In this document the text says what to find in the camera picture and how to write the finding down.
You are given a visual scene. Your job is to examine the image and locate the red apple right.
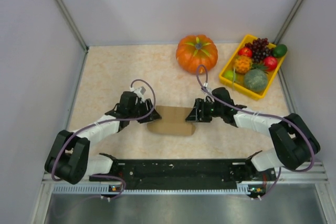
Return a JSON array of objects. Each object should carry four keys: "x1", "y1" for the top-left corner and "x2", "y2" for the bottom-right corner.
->
[{"x1": 263, "y1": 56, "x2": 278, "y2": 72}]

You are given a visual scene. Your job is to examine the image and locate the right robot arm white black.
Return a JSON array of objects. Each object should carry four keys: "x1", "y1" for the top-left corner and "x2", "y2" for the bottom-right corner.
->
[{"x1": 185, "y1": 88, "x2": 321, "y2": 180}]

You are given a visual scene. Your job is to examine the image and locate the red apple left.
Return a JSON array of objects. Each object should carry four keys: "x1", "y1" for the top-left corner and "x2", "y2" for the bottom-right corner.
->
[{"x1": 237, "y1": 47, "x2": 253, "y2": 58}]

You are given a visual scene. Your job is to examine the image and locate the white cable duct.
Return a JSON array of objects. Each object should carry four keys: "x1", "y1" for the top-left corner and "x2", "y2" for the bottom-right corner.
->
[{"x1": 52, "y1": 184, "x2": 265, "y2": 195}]

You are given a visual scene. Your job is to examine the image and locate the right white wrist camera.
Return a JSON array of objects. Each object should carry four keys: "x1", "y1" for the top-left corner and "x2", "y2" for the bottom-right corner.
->
[{"x1": 201, "y1": 82, "x2": 212, "y2": 96}]

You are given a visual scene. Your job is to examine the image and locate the orange pumpkin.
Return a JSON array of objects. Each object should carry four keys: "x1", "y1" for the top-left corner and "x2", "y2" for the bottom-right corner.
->
[{"x1": 175, "y1": 34, "x2": 218, "y2": 74}]

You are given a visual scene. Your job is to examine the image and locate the dark purple grape bunch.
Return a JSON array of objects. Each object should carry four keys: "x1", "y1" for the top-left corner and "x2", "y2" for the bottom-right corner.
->
[{"x1": 245, "y1": 38, "x2": 272, "y2": 63}]

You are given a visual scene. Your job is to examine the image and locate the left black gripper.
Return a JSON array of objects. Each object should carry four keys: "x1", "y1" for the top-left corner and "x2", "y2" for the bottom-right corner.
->
[{"x1": 129, "y1": 99, "x2": 162, "y2": 123}]

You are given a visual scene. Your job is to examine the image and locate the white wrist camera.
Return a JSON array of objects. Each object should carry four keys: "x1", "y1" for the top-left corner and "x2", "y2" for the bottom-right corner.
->
[
  {"x1": 130, "y1": 86, "x2": 146, "y2": 103},
  {"x1": 201, "y1": 82, "x2": 212, "y2": 96}
]

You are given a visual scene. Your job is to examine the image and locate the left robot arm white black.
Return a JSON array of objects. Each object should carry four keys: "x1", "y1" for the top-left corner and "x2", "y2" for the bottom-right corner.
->
[{"x1": 44, "y1": 88, "x2": 161, "y2": 185}]

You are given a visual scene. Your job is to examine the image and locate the green melon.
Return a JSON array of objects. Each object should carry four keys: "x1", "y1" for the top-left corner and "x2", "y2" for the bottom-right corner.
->
[{"x1": 244, "y1": 69, "x2": 268, "y2": 92}]

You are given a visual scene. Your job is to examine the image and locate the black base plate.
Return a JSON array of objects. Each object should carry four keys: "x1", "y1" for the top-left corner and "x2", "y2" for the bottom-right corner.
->
[{"x1": 89, "y1": 158, "x2": 276, "y2": 190}]

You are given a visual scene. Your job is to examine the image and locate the yellow plastic tray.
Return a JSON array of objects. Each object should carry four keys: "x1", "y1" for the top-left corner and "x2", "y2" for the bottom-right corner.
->
[{"x1": 219, "y1": 34, "x2": 288, "y2": 100}]

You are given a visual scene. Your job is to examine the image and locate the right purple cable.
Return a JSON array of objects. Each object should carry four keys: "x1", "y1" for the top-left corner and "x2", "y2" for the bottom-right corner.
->
[{"x1": 196, "y1": 65, "x2": 316, "y2": 172}]

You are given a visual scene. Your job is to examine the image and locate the purple cable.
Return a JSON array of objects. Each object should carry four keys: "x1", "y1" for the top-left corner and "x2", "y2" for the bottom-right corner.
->
[
  {"x1": 196, "y1": 65, "x2": 316, "y2": 172},
  {"x1": 51, "y1": 79, "x2": 158, "y2": 182}
]

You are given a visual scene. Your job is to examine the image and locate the green lime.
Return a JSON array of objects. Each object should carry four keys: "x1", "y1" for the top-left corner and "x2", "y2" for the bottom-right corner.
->
[{"x1": 223, "y1": 70, "x2": 236, "y2": 82}]

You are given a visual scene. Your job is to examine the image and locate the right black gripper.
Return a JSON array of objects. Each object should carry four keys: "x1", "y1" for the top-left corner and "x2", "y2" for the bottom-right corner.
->
[{"x1": 185, "y1": 98, "x2": 224, "y2": 123}]

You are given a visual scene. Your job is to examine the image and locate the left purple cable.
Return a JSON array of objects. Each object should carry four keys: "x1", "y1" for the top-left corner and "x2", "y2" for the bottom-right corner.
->
[{"x1": 51, "y1": 79, "x2": 158, "y2": 182}]

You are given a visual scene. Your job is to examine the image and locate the green avocado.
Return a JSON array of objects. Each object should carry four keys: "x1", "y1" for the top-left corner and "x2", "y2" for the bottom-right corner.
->
[{"x1": 272, "y1": 44, "x2": 288, "y2": 58}]

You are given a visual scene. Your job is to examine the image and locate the brown cardboard box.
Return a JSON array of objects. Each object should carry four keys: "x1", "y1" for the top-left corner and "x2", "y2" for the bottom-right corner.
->
[{"x1": 147, "y1": 105, "x2": 196, "y2": 136}]

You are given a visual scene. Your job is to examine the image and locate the red apple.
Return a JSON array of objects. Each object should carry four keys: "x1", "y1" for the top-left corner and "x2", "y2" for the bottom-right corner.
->
[
  {"x1": 263, "y1": 56, "x2": 278, "y2": 72},
  {"x1": 237, "y1": 47, "x2": 253, "y2": 58}
]

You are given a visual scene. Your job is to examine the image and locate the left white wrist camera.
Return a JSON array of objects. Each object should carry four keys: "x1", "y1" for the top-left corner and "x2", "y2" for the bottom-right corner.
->
[{"x1": 130, "y1": 86, "x2": 146, "y2": 103}]

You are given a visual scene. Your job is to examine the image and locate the orange pineapple toy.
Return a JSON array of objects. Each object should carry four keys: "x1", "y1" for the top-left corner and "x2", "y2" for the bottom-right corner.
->
[{"x1": 233, "y1": 55, "x2": 253, "y2": 74}]

